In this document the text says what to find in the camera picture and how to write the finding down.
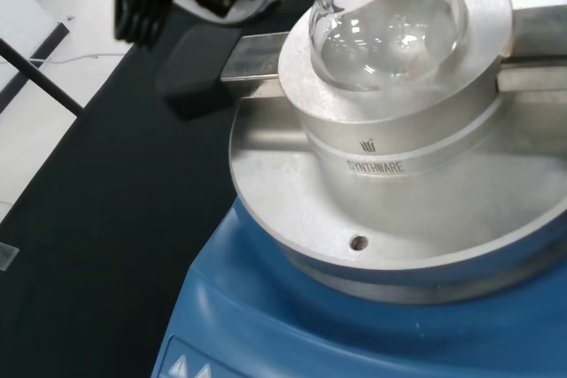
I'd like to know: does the blue heater with metal block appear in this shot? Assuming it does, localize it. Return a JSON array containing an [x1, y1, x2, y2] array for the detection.
[[154, 0, 567, 378]]

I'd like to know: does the black tripod leg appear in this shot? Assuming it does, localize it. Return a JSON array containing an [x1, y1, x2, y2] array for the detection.
[[0, 23, 71, 107], [0, 37, 86, 119]]

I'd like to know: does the black bench cloth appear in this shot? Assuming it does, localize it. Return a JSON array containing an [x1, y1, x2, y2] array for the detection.
[[0, 0, 311, 378]]

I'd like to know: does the clear plastic cloth clip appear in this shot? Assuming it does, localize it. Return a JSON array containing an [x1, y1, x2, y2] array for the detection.
[[0, 242, 21, 272]]

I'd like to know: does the thin white cable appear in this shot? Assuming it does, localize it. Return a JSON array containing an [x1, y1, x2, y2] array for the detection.
[[29, 51, 126, 66]]

